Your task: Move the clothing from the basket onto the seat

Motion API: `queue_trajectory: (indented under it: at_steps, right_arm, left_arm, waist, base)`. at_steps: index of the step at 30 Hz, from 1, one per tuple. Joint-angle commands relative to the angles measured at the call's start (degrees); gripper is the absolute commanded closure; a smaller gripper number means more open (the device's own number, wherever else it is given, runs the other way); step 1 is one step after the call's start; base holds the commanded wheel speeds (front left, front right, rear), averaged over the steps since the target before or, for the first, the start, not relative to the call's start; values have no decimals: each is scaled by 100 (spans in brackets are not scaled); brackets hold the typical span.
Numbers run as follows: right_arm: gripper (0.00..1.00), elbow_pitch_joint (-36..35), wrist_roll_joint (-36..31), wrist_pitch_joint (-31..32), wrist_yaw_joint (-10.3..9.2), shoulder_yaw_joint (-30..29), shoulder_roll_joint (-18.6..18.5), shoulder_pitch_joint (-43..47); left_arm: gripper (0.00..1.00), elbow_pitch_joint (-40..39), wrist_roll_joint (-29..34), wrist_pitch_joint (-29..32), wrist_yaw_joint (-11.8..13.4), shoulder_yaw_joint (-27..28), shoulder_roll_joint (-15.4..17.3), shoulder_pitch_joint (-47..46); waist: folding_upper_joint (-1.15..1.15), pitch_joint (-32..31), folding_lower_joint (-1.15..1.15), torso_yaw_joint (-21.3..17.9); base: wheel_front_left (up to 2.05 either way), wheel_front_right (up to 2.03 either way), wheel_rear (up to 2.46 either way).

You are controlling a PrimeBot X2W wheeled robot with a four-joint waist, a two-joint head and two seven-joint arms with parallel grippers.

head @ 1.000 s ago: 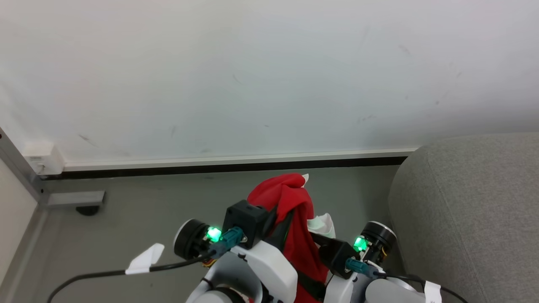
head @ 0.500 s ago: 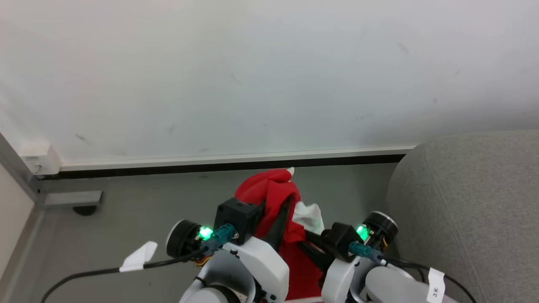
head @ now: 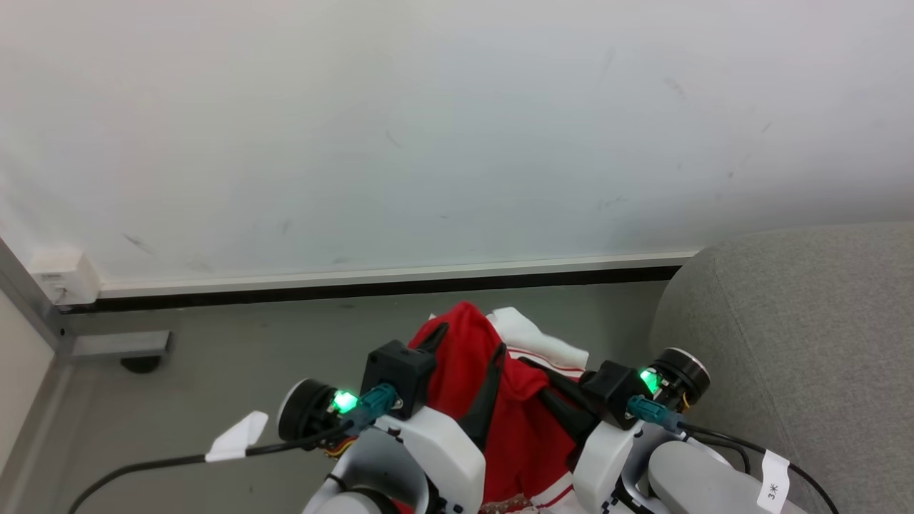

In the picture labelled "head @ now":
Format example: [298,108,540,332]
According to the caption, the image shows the white wall outlet box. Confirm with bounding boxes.
[29,248,101,307]

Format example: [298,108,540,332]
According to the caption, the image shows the teal right camera connector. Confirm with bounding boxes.
[627,395,684,434]

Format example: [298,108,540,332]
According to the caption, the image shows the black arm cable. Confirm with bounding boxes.
[66,420,358,514]
[677,421,841,514]

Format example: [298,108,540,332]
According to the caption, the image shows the white paper cable label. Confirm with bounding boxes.
[755,450,791,514]

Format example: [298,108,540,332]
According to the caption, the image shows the white and black baseboard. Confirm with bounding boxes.
[56,249,702,316]

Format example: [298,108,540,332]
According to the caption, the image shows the white tape tag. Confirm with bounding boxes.
[205,410,270,463]

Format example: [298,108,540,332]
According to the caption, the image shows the teal left camera connector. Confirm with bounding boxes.
[355,383,398,423]

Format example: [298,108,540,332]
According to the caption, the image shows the grey fabric sofa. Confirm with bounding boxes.
[648,221,914,514]

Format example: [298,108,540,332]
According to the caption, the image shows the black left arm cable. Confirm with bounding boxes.
[66,420,358,514]

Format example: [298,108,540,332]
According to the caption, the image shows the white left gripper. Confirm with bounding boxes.
[277,323,507,514]

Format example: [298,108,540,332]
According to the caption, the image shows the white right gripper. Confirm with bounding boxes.
[518,348,711,514]

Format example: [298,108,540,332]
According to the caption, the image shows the teal camera connector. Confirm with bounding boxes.
[355,383,398,423]
[627,395,684,434]

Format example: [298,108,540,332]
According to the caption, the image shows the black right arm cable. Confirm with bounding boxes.
[677,421,841,514]

